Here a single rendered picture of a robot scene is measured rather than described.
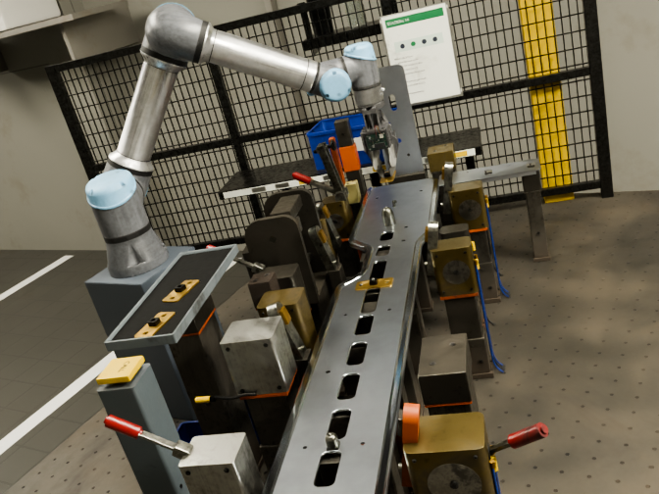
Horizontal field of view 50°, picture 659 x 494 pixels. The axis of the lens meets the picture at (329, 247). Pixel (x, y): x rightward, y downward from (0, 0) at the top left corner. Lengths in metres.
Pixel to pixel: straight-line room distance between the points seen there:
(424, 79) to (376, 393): 1.43
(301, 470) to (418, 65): 1.62
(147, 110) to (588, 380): 1.21
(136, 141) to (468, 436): 1.16
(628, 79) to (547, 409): 2.11
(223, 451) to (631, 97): 2.74
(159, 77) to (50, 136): 3.85
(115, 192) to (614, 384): 1.20
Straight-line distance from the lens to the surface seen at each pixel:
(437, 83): 2.43
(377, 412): 1.17
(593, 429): 1.55
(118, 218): 1.72
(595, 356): 1.76
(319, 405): 1.23
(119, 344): 1.29
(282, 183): 2.37
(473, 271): 1.57
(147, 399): 1.22
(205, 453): 1.11
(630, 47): 3.41
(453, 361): 1.20
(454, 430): 1.01
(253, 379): 1.30
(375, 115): 1.85
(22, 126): 5.82
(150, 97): 1.80
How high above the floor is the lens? 1.69
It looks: 22 degrees down
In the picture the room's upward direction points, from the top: 15 degrees counter-clockwise
